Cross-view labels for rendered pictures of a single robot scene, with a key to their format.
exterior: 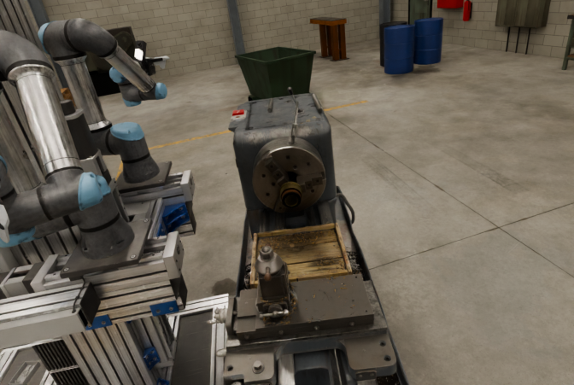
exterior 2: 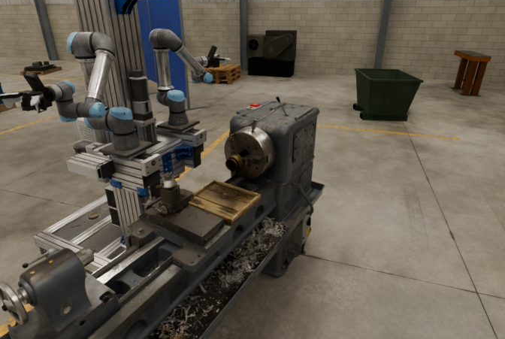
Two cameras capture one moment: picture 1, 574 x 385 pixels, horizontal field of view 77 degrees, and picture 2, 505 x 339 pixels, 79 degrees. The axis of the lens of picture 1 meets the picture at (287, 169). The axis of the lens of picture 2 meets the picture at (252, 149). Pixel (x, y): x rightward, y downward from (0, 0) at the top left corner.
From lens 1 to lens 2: 0.96 m
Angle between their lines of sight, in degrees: 28
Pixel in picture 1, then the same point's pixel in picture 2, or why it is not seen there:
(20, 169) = not seen: hidden behind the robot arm
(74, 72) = (159, 56)
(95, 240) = (116, 140)
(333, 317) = (184, 228)
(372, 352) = (189, 255)
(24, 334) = (79, 169)
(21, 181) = not seen: hidden behind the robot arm
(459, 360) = not seen: outside the picture
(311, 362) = (170, 248)
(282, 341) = (160, 228)
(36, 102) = (96, 66)
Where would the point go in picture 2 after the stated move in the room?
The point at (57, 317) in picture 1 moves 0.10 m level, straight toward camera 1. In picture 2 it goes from (89, 167) to (84, 175)
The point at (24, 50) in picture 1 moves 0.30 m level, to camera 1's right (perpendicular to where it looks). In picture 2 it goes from (103, 43) to (143, 46)
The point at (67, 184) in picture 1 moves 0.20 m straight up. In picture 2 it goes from (88, 104) to (79, 61)
